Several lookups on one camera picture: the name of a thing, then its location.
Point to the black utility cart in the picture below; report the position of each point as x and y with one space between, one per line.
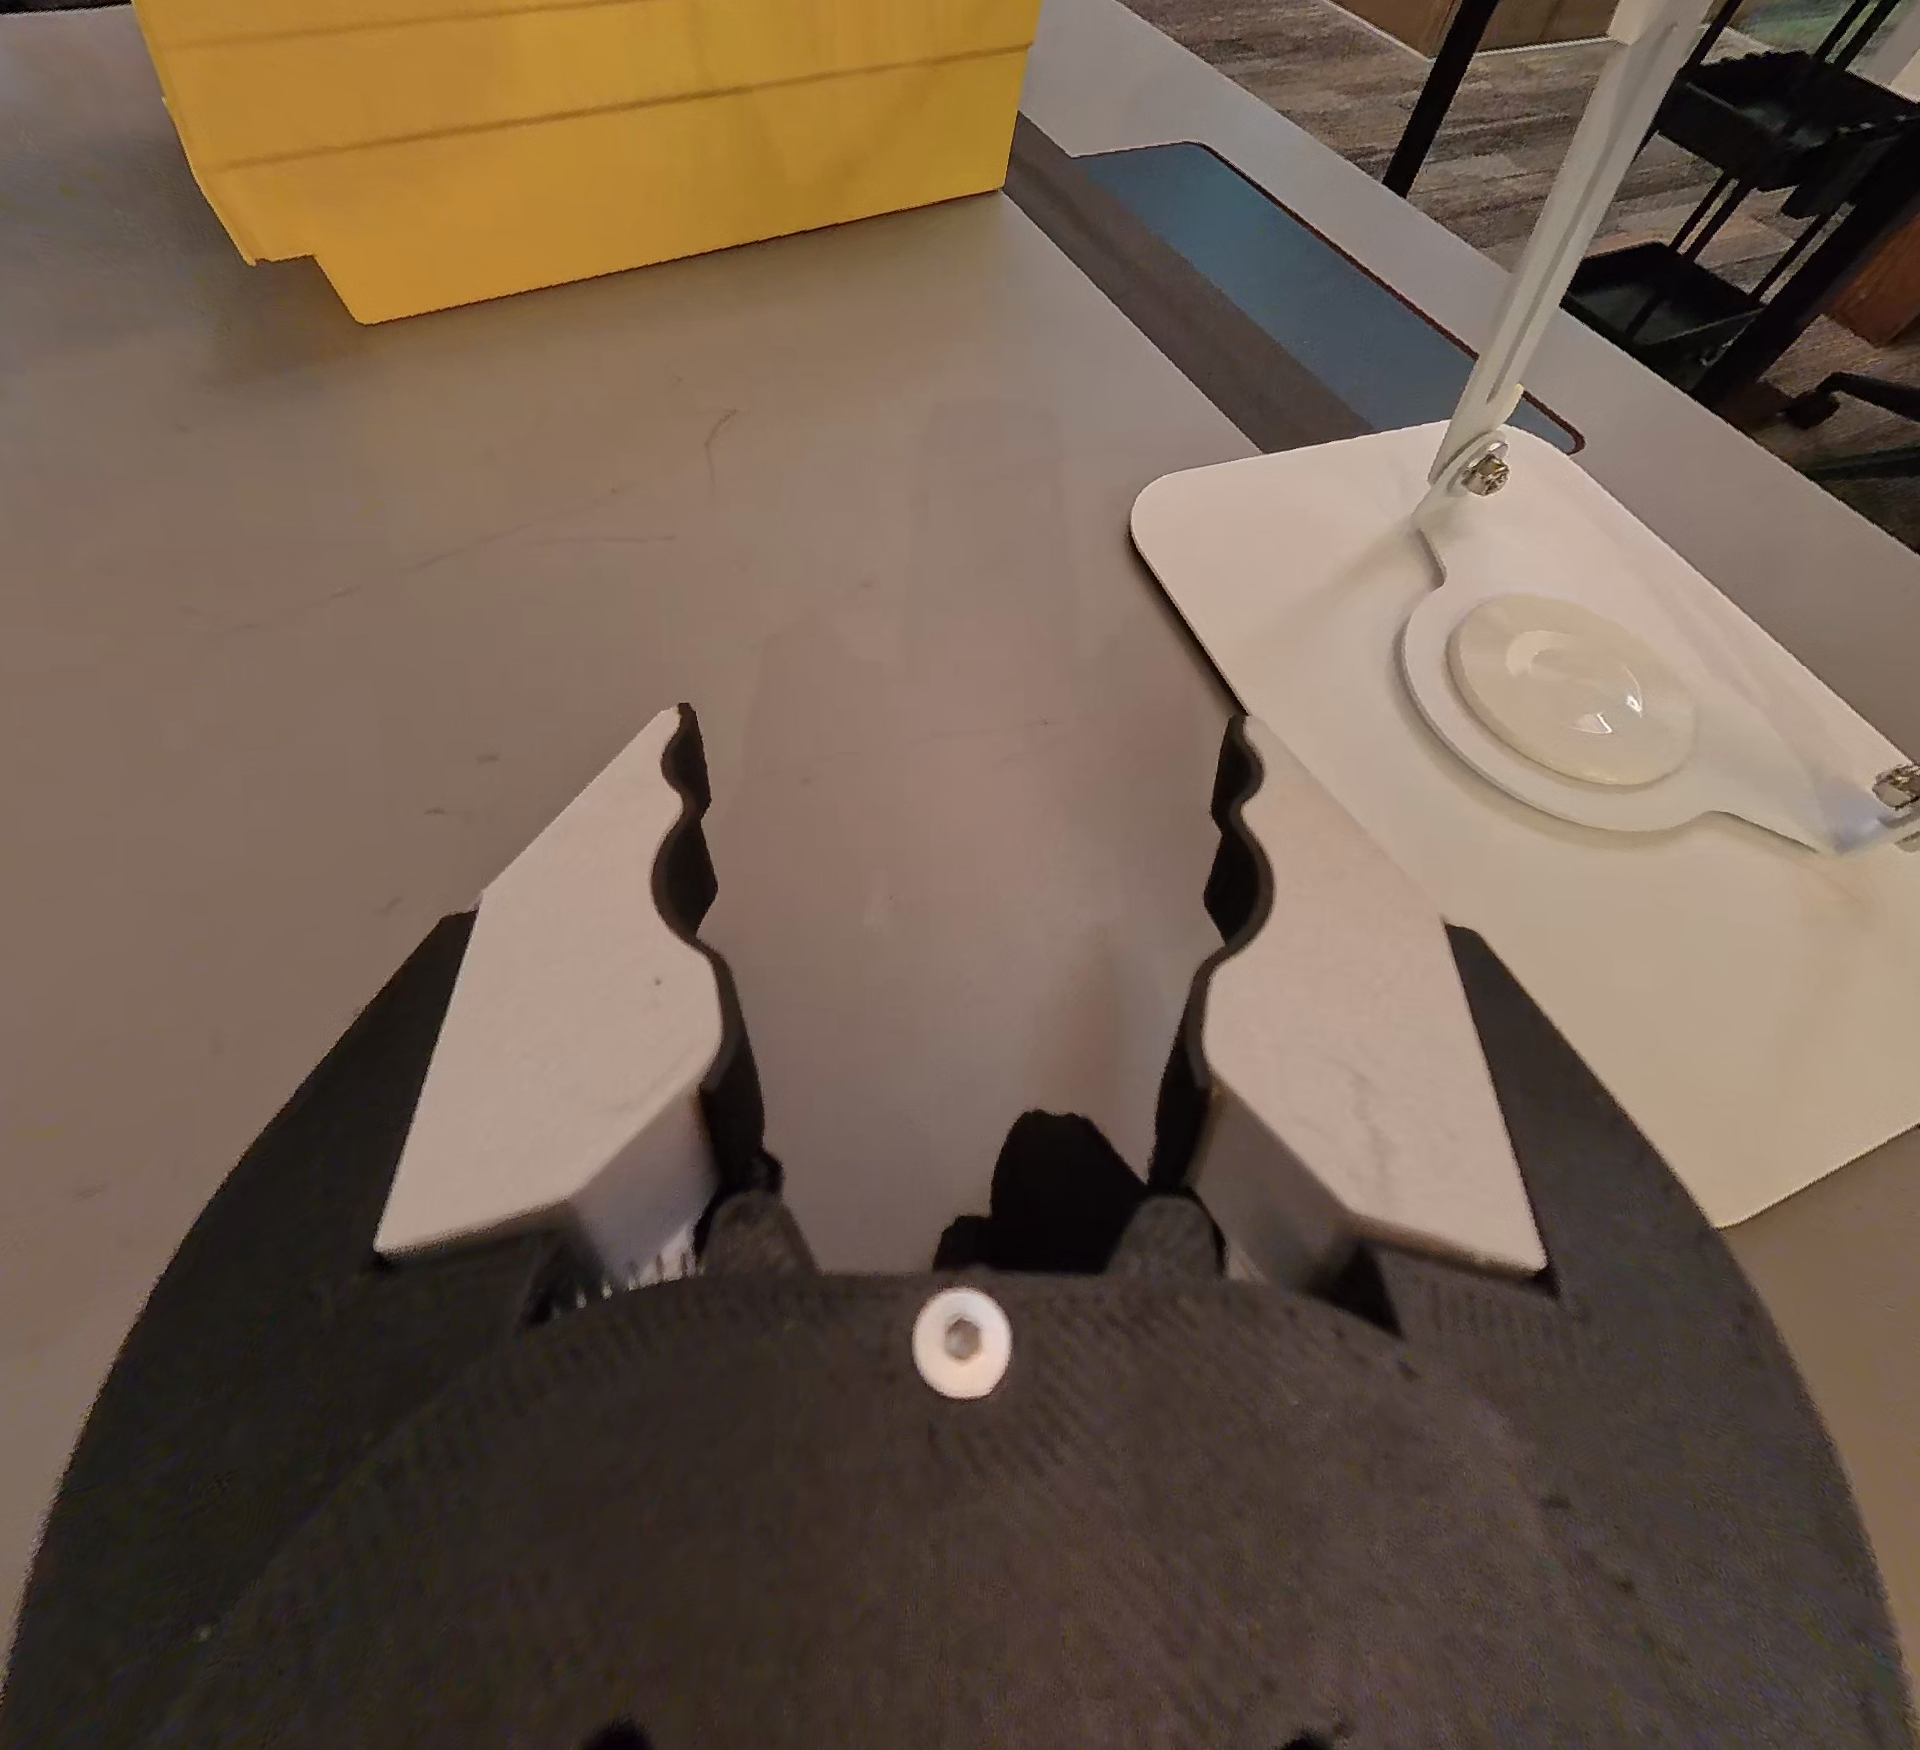
1771 114

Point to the black pole stand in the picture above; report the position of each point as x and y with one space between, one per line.
1479 11

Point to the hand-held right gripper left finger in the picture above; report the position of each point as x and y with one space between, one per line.
555 1030

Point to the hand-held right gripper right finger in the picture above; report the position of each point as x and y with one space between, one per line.
1350 1030

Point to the black swivel chair base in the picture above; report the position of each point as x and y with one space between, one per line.
1861 408

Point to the white tablet stand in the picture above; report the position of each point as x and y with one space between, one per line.
1350 581

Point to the yellow plastic bin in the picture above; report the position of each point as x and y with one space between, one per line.
600 100

